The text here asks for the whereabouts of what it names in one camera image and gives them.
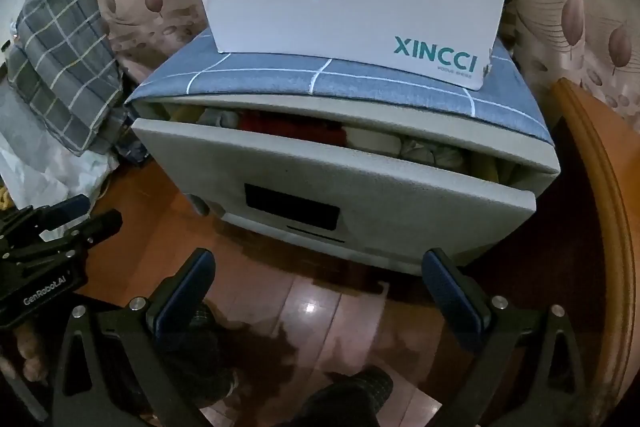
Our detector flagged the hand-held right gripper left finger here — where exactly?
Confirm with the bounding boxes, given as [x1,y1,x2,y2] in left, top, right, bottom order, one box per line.
[50,248,217,427]

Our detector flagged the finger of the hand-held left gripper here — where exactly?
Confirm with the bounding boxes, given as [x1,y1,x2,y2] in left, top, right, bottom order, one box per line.
[32,194,92,233]
[47,210,124,258]

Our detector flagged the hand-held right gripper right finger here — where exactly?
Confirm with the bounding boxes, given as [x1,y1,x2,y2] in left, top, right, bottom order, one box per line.
[421,248,588,427]

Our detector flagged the grey drawer with wooden inside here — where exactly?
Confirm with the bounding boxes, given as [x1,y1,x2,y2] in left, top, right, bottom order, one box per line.
[132,104,537,267]

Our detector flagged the light grey underwear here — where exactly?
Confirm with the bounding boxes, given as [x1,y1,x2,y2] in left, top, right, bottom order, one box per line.
[399,138,463,164]

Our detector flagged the plain grey underwear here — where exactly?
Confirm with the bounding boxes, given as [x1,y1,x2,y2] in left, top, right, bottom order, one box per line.
[214,108,242,128]

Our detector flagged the beige patterned underwear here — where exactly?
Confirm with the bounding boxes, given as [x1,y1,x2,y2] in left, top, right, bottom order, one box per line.
[349,129,398,154]

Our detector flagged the grey lower drawer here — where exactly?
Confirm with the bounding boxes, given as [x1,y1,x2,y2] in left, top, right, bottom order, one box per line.
[220,212,426,277]

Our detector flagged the person's left hand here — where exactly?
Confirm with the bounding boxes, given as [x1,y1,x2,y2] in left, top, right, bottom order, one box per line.
[0,324,51,385]

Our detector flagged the white floral cloth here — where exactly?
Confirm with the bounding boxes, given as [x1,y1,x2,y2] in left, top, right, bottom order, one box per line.
[0,127,118,212]

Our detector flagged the dark printed bag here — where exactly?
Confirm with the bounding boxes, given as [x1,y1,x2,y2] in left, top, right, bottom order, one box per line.
[115,139,151,168]

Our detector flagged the dark plaid slipper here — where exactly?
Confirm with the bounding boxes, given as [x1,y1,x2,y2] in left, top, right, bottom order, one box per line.
[295,367,393,427]

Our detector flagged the grey plaid cloth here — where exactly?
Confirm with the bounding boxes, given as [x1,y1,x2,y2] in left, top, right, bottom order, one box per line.
[7,0,126,156]

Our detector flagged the grey nightstand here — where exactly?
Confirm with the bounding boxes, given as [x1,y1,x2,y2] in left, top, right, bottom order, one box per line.
[131,94,560,278]

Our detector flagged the brown wooden furniture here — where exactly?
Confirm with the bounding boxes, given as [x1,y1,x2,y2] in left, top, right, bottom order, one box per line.
[552,77,640,427]

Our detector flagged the white box with teal print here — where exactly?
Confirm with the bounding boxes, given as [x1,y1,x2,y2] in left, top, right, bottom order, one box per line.
[194,0,509,92]

